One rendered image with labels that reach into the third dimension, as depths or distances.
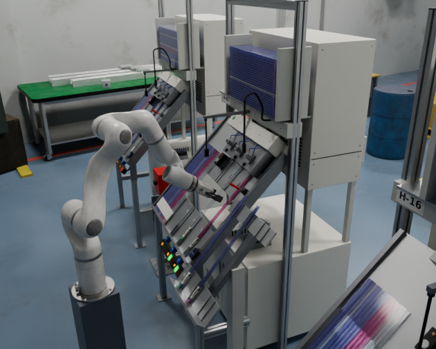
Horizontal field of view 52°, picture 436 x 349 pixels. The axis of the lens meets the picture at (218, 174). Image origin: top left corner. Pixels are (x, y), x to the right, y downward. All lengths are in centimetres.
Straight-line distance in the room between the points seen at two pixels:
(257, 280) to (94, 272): 86
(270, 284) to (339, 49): 124
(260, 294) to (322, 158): 80
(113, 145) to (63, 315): 164
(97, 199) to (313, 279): 132
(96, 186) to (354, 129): 127
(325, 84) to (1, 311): 249
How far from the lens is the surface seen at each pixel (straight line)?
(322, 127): 221
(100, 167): 188
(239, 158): 225
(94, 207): 189
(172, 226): 249
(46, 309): 329
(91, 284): 208
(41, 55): 659
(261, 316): 258
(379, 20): 1038
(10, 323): 326
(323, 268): 262
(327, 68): 214
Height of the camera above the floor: 197
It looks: 23 degrees down
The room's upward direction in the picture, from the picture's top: 1 degrees counter-clockwise
